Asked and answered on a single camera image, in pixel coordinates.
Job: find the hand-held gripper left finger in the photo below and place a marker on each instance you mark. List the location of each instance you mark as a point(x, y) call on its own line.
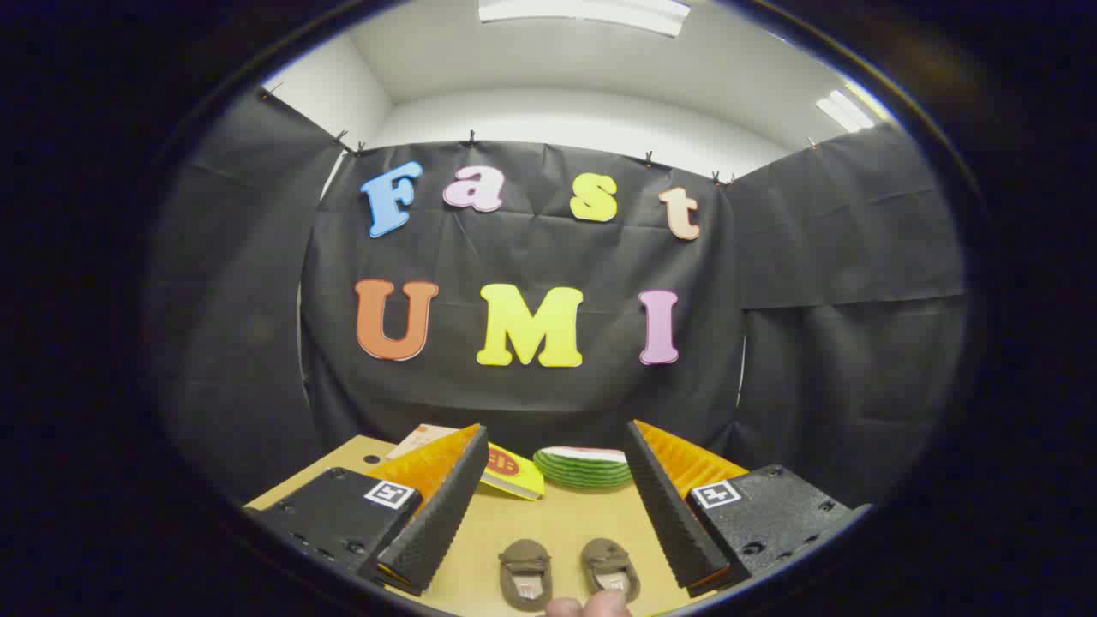
point(446, 506)

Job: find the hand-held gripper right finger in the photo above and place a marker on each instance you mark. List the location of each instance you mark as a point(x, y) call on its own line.
point(668, 514)

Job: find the brown fuzzy slipper shoe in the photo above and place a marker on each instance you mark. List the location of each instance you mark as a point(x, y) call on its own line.
point(608, 557)
point(524, 561)

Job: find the cream cover book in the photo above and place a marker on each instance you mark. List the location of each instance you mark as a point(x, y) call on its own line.
point(420, 437)

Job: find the yellow book with red circle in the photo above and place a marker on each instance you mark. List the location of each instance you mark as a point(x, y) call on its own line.
point(514, 473)

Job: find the watermelon slice plush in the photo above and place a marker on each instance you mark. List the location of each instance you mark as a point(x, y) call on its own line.
point(583, 470)

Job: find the long ceiling light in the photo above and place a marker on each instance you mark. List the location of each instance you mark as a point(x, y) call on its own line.
point(844, 110)
point(583, 13)

